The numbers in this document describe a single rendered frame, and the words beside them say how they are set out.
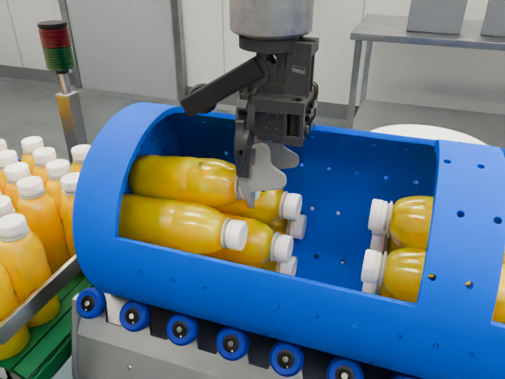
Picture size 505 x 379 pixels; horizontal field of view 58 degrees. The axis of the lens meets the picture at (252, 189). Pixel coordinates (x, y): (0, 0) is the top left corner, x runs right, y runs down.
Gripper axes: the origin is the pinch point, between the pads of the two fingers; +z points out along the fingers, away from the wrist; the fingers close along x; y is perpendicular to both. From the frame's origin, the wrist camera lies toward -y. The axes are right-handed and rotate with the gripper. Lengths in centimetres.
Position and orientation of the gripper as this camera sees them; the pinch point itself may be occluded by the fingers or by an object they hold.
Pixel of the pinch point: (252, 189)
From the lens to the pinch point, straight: 61.2
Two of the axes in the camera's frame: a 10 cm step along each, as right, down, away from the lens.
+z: 0.0, 8.7, 4.9
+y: 9.4, 1.7, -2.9
